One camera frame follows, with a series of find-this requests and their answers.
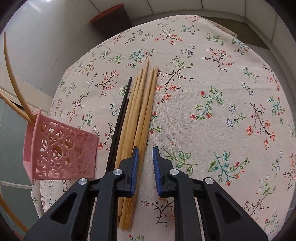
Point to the black chopstick one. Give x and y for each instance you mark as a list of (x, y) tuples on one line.
[(116, 136)]

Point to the bamboo chopstick four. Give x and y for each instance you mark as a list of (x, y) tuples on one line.
[(134, 109)]

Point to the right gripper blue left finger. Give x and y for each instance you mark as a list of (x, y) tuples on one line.
[(97, 216)]

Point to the dark trash bin red liner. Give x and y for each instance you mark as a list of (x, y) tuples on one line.
[(112, 21)]

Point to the floral tablecloth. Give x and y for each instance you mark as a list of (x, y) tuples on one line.
[(219, 111)]

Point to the bamboo chopstick five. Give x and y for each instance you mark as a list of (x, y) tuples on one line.
[(138, 126)]

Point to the bamboo chopstick two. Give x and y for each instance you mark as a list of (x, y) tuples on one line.
[(15, 108)]

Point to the bamboo chopstick six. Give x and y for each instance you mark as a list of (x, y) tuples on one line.
[(142, 148)]

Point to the glass sliding door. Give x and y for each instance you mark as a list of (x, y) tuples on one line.
[(13, 129)]

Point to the bamboo chopstick three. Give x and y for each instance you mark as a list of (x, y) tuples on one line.
[(126, 186)]

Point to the pink perforated utensil holder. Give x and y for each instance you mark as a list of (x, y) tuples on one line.
[(53, 150)]

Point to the bamboo chopstick one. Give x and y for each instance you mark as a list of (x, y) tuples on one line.
[(27, 114)]

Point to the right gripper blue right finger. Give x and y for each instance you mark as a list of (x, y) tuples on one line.
[(189, 199)]

